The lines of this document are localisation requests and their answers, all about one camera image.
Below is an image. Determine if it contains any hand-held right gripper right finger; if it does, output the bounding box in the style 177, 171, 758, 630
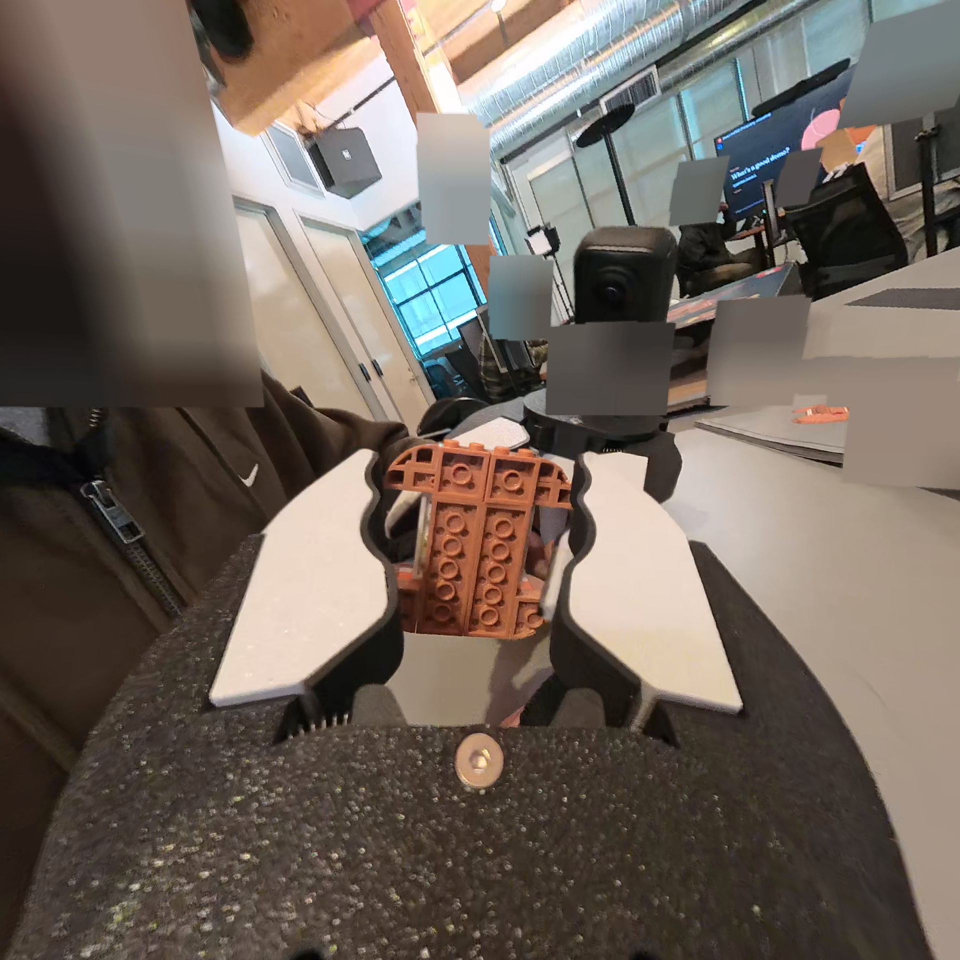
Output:
549, 449, 747, 715

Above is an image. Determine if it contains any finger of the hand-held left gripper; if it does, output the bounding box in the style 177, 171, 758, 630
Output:
533, 510, 583, 624
375, 416, 531, 564

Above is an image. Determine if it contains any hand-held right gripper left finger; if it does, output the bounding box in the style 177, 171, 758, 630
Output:
207, 447, 406, 709

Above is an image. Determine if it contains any brown lego assembly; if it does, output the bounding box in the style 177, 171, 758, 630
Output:
383, 440, 579, 643

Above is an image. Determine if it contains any lego instruction booklet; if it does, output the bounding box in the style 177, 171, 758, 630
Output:
698, 393, 856, 459

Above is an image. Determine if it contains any black floor lamp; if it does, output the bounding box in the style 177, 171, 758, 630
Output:
575, 105, 643, 234

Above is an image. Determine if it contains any brown hooded jacket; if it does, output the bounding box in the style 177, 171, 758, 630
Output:
0, 375, 406, 901

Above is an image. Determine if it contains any wall display screen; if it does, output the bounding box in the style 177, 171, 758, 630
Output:
714, 60, 856, 219

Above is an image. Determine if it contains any silver ventilation duct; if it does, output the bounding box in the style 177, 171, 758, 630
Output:
458, 0, 781, 121

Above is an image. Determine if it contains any black wall speaker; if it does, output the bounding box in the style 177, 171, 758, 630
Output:
305, 126, 384, 199

